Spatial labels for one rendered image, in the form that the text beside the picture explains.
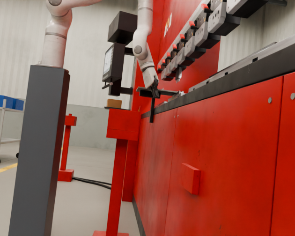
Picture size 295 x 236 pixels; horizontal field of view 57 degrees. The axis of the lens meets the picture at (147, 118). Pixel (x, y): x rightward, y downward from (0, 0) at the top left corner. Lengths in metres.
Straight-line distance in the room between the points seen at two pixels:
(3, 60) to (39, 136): 8.17
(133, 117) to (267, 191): 0.99
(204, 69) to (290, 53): 2.46
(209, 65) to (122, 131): 1.75
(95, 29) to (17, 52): 2.53
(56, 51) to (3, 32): 8.31
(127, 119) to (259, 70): 0.93
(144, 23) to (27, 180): 1.07
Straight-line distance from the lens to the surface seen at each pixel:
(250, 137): 0.55
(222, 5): 1.19
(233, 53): 9.87
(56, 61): 1.61
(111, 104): 3.94
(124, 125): 1.39
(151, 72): 1.55
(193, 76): 2.87
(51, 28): 1.66
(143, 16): 1.66
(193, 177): 0.80
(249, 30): 10.32
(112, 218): 1.53
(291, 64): 0.48
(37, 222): 1.62
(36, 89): 1.57
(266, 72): 0.54
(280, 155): 0.47
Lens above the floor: 0.71
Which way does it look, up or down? 3 degrees up
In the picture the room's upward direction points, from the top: 6 degrees clockwise
